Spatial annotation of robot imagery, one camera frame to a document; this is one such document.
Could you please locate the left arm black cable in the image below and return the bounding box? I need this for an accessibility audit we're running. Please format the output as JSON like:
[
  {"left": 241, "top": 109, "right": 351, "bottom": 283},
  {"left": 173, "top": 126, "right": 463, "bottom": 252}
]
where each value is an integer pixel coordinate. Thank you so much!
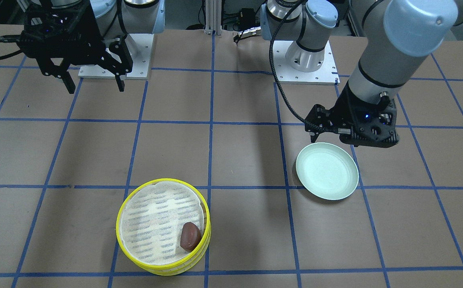
[{"left": 269, "top": 0, "right": 324, "bottom": 132}]

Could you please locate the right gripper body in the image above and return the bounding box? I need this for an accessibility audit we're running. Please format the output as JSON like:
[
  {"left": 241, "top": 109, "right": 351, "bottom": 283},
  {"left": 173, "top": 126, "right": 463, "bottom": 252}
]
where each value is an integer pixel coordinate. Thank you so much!
[{"left": 18, "top": 8, "right": 107, "bottom": 76}]

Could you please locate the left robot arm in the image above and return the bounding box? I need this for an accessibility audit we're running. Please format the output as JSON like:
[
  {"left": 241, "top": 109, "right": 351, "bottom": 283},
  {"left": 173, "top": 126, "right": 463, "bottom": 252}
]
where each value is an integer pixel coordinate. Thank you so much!
[{"left": 259, "top": 0, "right": 463, "bottom": 148}]

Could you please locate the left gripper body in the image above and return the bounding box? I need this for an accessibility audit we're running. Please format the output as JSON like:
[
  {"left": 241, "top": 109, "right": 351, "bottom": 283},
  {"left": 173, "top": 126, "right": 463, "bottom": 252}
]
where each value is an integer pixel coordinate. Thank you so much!
[{"left": 305, "top": 83, "right": 376, "bottom": 138}]

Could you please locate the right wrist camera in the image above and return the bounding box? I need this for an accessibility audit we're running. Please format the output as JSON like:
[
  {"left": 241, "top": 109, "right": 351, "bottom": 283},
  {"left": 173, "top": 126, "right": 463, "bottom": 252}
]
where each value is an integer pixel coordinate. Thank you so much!
[{"left": 23, "top": 1, "right": 84, "bottom": 38}]

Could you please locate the light green plate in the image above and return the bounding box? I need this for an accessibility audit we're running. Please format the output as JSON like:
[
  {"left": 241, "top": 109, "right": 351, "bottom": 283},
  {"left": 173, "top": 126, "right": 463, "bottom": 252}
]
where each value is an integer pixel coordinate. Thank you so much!
[{"left": 295, "top": 142, "right": 359, "bottom": 200}]

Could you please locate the aluminium frame post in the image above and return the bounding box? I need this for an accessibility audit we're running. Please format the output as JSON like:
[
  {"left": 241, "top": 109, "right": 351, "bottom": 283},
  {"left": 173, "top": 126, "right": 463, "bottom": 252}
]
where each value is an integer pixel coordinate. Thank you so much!
[{"left": 204, "top": 0, "right": 224, "bottom": 37}]

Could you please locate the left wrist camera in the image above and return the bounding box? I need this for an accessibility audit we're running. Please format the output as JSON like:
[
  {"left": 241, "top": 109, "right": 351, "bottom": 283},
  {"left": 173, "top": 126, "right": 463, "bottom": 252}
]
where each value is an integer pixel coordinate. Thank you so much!
[{"left": 339, "top": 95, "right": 400, "bottom": 148}]

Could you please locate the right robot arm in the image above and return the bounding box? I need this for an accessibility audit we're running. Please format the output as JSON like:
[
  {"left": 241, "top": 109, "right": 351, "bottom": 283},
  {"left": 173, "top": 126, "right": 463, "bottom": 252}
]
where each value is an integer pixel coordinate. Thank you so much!
[{"left": 17, "top": 0, "right": 165, "bottom": 94}]

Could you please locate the yellow bamboo steamer tray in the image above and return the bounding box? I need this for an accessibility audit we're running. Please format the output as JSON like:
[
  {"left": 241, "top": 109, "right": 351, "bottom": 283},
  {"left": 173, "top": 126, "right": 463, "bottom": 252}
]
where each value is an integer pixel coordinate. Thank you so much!
[{"left": 120, "top": 226, "right": 212, "bottom": 276}]

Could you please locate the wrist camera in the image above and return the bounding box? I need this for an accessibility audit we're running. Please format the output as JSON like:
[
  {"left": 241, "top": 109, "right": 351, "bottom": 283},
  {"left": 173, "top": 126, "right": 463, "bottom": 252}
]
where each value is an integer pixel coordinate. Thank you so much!
[
  {"left": 339, "top": 95, "right": 400, "bottom": 148},
  {"left": 23, "top": 1, "right": 84, "bottom": 38}
]

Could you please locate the brown steamed bun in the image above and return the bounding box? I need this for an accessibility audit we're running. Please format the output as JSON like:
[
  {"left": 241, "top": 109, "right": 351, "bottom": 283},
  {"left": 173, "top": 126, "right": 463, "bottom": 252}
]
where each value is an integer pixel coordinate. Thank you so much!
[{"left": 179, "top": 222, "right": 202, "bottom": 252}]

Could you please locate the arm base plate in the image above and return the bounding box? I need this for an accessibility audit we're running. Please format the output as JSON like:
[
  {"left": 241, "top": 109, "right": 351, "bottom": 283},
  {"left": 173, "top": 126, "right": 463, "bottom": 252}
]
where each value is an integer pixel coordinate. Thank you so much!
[
  {"left": 78, "top": 34, "right": 155, "bottom": 80},
  {"left": 273, "top": 40, "right": 340, "bottom": 84}
]

